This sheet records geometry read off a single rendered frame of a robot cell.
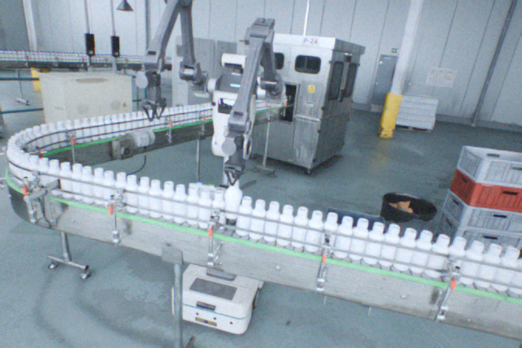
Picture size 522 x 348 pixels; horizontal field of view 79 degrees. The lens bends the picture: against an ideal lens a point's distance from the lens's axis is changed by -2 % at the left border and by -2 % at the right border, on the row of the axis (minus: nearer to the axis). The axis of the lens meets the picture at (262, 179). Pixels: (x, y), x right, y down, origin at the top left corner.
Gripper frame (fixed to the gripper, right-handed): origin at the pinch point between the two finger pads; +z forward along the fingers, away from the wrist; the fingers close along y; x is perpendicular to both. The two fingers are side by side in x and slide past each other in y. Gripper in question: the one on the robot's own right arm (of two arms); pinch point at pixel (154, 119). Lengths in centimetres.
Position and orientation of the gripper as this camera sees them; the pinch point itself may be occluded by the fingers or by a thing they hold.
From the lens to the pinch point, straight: 155.8
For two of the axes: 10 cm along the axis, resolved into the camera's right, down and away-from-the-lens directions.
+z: -1.0, 9.2, 3.7
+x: 9.7, 1.8, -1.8
